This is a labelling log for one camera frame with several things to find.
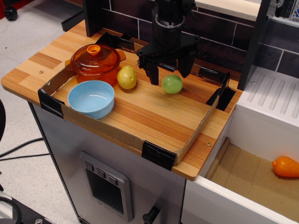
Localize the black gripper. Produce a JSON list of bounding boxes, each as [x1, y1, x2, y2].
[[137, 20, 200, 85]]

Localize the yellow toy potato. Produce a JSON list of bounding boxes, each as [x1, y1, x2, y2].
[[117, 65, 137, 90]]

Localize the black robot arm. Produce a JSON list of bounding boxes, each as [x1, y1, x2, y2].
[[136, 0, 200, 85]]

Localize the black floor cable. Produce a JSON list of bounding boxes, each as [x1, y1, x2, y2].
[[0, 137, 50, 162]]

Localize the black caster wheel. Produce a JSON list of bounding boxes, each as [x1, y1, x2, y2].
[[4, 6, 18, 21]]

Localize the black dishwasher knob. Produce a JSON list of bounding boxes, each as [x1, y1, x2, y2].
[[142, 206, 160, 224]]

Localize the light blue plastic bowl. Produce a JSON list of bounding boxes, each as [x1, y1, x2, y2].
[[68, 80, 114, 119]]

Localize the white toy sink unit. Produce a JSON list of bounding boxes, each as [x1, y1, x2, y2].
[[181, 67, 299, 224]]

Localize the grey toy dishwasher cabinet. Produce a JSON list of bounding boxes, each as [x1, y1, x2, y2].
[[30, 105, 186, 224]]

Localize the orange toy carrot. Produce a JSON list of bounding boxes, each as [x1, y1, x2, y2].
[[272, 156, 299, 178]]

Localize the orange transparent pot with lid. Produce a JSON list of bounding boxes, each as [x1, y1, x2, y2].
[[65, 44, 126, 86]]

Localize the cardboard fence with black tape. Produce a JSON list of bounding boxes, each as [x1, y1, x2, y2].
[[37, 31, 236, 171]]

